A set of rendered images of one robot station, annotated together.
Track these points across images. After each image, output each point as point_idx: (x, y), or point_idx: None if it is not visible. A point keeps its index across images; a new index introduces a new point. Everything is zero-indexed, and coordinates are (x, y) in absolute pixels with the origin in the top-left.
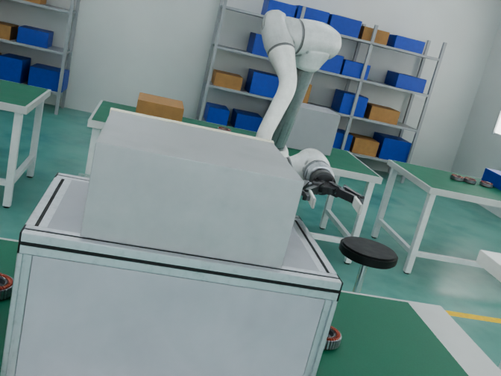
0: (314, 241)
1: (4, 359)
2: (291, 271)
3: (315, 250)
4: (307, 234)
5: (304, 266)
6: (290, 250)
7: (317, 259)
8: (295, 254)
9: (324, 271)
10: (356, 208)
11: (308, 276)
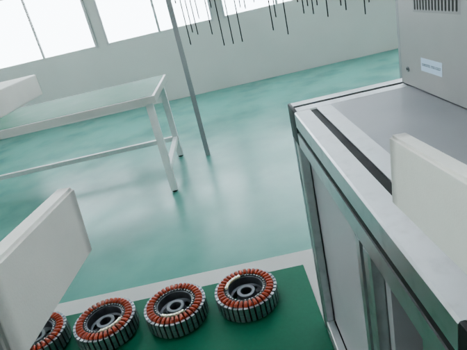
0: (349, 176)
1: None
2: (383, 87)
3: (342, 144)
4: (384, 198)
5: (361, 101)
6: (408, 118)
7: (335, 123)
8: (390, 113)
9: (320, 107)
10: (67, 257)
11: (350, 90)
